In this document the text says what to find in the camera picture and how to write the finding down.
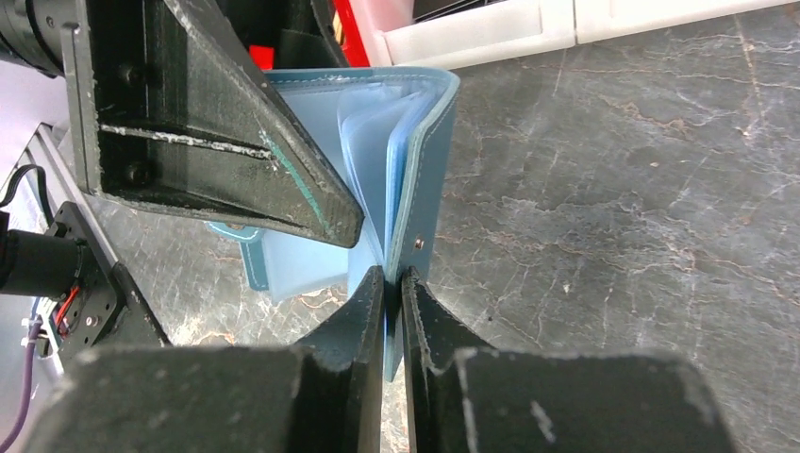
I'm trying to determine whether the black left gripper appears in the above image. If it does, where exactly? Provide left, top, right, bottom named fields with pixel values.
left=1, top=1, right=100, bottom=194

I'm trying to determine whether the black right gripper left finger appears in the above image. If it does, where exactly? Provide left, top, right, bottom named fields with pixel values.
left=25, top=266, right=384, bottom=452

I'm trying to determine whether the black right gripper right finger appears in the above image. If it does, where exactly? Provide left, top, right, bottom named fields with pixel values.
left=401, top=268, right=736, bottom=452

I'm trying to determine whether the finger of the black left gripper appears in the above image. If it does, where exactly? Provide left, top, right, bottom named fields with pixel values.
left=87, top=1, right=363, bottom=248
left=217, top=0, right=349, bottom=69

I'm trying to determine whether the red plastic bin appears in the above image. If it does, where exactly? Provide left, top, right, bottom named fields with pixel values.
left=248, top=0, right=371, bottom=71

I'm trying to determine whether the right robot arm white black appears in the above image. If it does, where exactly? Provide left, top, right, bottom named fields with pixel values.
left=1, top=202, right=735, bottom=452

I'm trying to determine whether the white plastic bin middle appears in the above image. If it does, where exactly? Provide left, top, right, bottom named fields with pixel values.
left=350, top=0, right=575, bottom=69

